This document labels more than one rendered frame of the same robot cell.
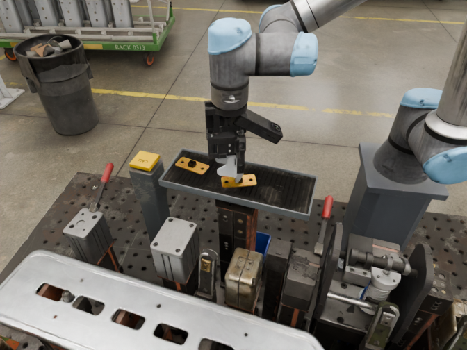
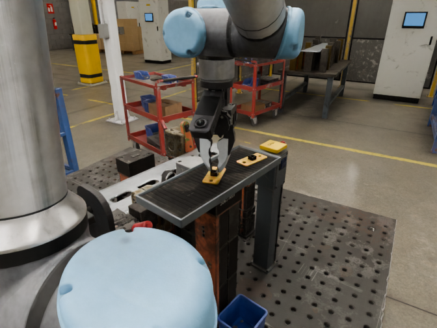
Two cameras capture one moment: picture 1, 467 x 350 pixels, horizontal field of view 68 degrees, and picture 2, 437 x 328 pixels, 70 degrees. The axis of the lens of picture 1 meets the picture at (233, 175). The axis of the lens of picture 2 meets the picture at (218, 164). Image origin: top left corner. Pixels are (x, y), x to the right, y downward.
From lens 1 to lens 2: 110 cm
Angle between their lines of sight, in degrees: 88
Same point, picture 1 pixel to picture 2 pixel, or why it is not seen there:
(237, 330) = (123, 205)
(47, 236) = (309, 204)
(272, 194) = (183, 187)
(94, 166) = not seen: outside the picture
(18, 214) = (418, 256)
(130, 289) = not seen: hidden behind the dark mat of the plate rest
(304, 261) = (120, 220)
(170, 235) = (195, 161)
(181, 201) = (349, 291)
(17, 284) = not seen: hidden behind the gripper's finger
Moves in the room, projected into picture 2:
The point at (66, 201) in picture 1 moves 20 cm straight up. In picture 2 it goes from (350, 212) to (359, 173)
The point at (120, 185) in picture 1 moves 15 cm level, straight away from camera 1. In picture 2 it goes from (376, 245) to (413, 244)
